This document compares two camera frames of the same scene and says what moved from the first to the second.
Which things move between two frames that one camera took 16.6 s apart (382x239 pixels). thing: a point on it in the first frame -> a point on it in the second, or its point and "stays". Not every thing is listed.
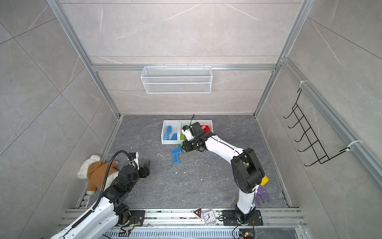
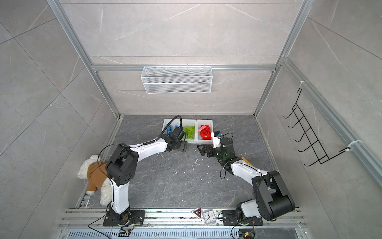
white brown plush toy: x=92 y=169 stays
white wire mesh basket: x=192 y=79 stays
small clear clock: x=209 y=217 stays
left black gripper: x=144 y=171 -> x=184 y=145
